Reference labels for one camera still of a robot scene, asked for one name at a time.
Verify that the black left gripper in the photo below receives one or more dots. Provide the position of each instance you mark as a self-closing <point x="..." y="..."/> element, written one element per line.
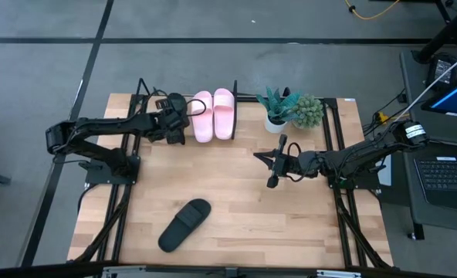
<point x="166" y="123"/>

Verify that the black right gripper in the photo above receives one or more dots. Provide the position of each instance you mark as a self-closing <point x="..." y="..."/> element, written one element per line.
<point x="286" y="164"/>

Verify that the black rubber slide sandal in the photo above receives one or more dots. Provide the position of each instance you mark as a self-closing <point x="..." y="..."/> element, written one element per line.
<point x="179" y="101"/>
<point x="182" y="228"/>

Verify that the pink rubber slide sandal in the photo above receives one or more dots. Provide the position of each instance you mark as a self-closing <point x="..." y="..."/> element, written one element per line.
<point x="224" y="119"/>
<point x="202" y="127"/>

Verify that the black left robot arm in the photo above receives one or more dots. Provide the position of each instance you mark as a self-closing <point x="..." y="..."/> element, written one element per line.
<point x="109" y="124"/>

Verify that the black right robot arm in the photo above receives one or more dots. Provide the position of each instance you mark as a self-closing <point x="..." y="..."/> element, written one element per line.
<point x="367" y="154"/>

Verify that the teal succulent in white pot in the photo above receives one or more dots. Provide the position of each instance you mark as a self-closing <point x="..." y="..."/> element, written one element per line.
<point x="275" y="125"/>

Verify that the round green artificial plant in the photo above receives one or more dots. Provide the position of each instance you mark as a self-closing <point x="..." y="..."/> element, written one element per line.
<point x="307" y="112"/>

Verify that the black table clamp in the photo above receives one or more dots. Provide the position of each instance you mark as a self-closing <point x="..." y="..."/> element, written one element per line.
<point x="286" y="92"/>

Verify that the white label sticker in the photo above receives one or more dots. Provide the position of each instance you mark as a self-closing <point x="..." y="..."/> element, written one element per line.
<point x="349" y="99"/>

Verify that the yellow plug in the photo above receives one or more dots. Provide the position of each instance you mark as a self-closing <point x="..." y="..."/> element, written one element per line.
<point x="383" y="117"/>

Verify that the black crossbar with silver brackets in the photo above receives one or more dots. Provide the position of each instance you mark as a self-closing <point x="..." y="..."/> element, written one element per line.
<point x="228" y="272"/>

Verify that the thin white rod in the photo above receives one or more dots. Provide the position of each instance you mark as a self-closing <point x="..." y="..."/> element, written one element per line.
<point x="425" y="94"/>

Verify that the black laptop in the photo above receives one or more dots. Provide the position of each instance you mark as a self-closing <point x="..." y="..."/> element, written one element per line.
<point x="448" y="177"/>

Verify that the black power adapter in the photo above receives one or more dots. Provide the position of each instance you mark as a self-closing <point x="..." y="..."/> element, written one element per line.
<point x="441" y="69"/>

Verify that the black desk leg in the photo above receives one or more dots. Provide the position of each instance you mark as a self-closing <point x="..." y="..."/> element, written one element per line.
<point x="444" y="35"/>

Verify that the wooden shelf with black frame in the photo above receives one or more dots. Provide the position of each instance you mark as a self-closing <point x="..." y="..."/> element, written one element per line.
<point x="234" y="112"/>

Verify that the black aluminium rail frame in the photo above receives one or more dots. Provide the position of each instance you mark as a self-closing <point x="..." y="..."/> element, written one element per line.
<point x="342" y="231"/>
<point x="120" y="231"/>

